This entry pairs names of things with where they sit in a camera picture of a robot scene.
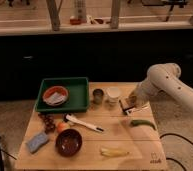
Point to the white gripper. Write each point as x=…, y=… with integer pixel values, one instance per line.
x=141, y=94

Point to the black whiteboard eraser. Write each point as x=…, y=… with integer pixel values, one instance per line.
x=127, y=105

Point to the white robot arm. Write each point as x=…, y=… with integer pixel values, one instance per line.
x=162, y=77

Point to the white paper cup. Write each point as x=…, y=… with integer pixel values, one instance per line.
x=113, y=94

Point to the metal cup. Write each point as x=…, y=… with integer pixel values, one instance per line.
x=98, y=96

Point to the metal fork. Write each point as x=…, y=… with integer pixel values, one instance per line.
x=136, y=109

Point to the green chili pepper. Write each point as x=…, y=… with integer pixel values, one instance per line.
x=135, y=123

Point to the wooden table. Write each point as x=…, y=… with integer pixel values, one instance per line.
x=142, y=143

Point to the green plastic tray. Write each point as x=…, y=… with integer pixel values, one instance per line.
x=78, y=98

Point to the yellow banana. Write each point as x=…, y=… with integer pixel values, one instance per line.
x=113, y=152

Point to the orange peach fruit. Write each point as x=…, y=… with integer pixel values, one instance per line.
x=61, y=126

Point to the grey folded cloth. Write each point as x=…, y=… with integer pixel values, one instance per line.
x=55, y=98

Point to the dark red bowl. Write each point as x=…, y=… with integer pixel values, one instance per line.
x=68, y=142

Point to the bunch of dark grapes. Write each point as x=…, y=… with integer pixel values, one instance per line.
x=49, y=123

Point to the blue sponge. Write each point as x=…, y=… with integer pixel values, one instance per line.
x=36, y=142

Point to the white handled brush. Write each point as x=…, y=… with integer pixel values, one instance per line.
x=71, y=118

